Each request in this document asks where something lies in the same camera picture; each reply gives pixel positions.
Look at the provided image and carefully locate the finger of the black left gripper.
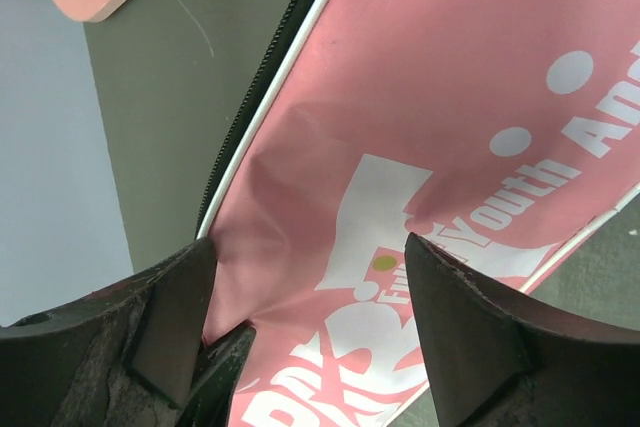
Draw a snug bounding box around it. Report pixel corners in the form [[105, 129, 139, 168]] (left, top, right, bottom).
[[177, 324, 256, 427]]

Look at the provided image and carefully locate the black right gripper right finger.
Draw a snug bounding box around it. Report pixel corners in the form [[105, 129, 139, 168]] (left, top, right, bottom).
[[404, 234, 639, 426]]

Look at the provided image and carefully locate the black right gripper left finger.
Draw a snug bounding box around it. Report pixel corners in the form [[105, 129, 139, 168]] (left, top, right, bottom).
[[1, 239, 217, 426]]

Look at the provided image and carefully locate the pink racket bag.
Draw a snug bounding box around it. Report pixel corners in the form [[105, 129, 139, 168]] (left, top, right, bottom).
[[198, 0, 639, 426]]

